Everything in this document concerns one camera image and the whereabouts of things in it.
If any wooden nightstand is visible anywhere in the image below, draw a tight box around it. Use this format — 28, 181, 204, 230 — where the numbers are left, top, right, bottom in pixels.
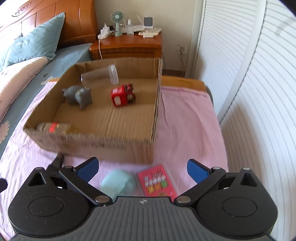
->
90, 34, 163, 60

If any cardboard box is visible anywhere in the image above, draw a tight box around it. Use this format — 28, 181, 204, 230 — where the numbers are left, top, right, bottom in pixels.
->
23, 58, 162, 165

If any white louvered wardrobe door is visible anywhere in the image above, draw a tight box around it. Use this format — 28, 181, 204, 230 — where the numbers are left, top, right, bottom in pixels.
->
192, 1, 295, 240

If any blue bed sheet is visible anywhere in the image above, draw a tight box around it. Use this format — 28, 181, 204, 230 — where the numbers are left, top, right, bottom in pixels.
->
1, 43, 91, 154

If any green desk fan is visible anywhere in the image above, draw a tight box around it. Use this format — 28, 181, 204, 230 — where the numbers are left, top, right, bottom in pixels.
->
111, 11, 125, 37

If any white smart display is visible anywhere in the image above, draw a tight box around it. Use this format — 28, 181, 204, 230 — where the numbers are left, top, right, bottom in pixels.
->
143, 16, 153, 29

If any teal earbud case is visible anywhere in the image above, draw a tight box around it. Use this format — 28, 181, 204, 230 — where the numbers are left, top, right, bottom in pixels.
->
100, 170, 136, 201

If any red refill card box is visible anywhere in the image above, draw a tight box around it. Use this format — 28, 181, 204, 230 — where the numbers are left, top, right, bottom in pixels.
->
137, 165, 177, 201

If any pink blanket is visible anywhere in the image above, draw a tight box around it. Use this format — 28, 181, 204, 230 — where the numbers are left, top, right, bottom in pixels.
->
1, 82, 228, 240

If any red toy train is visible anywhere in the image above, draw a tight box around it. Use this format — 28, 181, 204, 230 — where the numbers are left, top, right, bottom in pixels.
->
111, 83, 136, 107

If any wooden headboard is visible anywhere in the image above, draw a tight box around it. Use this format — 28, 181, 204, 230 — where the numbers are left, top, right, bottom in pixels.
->
0, 0, 98, 47

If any bottle of yellow capsules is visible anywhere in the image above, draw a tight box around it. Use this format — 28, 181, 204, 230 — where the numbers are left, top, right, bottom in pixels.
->
36, 122, 72, 133

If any wall socket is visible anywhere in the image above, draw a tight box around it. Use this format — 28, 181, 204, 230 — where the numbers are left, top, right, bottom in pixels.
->
177, 45, 187, 55

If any black case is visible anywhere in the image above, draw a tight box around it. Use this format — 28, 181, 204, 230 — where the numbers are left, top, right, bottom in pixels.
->
46, 153, 65, 178

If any clear plastic jar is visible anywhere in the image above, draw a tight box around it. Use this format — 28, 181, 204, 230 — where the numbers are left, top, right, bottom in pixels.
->
81, 64, 119, 87

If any small clear bottle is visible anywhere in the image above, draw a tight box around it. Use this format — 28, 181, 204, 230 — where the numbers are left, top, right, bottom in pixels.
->
126, 19, 134, 36

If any grey toy elephant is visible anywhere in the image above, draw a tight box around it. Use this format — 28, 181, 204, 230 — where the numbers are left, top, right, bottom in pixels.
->
61, 85, 92, 110

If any blue pillow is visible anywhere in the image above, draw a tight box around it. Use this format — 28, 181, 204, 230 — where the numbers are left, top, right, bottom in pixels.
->
1, 12, 65, 69

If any white power strip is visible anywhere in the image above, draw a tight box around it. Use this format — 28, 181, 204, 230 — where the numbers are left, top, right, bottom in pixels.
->
98, 24, 114, 40

